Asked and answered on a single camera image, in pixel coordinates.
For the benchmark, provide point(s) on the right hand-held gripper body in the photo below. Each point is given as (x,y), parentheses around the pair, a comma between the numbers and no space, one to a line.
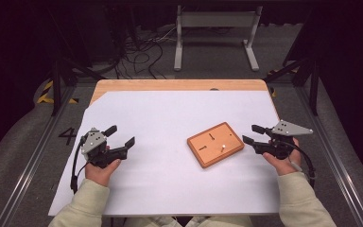
(288,129)

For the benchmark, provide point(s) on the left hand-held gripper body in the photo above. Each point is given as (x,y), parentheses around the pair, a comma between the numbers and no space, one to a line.
(93,142)

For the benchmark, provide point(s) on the wooden board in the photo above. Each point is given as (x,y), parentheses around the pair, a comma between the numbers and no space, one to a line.
(230,140)

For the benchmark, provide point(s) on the person's left hand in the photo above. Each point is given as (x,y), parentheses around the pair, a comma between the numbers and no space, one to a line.
(99,175)

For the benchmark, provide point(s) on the person's right hand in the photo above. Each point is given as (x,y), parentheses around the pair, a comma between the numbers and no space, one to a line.
(283,166)

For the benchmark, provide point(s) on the white-headed screw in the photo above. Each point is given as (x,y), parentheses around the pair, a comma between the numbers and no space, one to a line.
(223,147)

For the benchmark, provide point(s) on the white paper sheet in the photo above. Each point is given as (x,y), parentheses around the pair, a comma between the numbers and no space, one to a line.
(157,119)

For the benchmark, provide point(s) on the black screw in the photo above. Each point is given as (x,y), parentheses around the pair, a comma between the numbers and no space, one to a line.
(211,136)
(203,147)

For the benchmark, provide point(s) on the yellow black hazard tape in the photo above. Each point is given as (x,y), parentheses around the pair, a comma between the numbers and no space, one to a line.
(45,94)
(273,93)

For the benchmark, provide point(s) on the wooden table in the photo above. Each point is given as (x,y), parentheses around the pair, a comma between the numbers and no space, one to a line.
(176,85)

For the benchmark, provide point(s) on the person's left leg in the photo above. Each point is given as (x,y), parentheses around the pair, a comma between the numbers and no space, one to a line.
(157,222)

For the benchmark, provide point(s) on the person's leg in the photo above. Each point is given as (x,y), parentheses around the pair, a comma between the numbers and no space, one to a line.
(220,222)
(157,222)

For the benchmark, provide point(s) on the person's right leg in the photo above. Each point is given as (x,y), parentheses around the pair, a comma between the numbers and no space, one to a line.
(220,222)

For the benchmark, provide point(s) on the grey metal stand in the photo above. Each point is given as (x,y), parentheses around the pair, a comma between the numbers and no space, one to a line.
(216,19)

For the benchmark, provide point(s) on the black metal frame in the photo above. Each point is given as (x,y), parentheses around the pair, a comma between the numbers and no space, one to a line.
(56,82)
(313,85)

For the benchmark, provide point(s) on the aluminium floor rail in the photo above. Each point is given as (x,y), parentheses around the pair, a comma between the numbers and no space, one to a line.
(28,167)
(337,164)

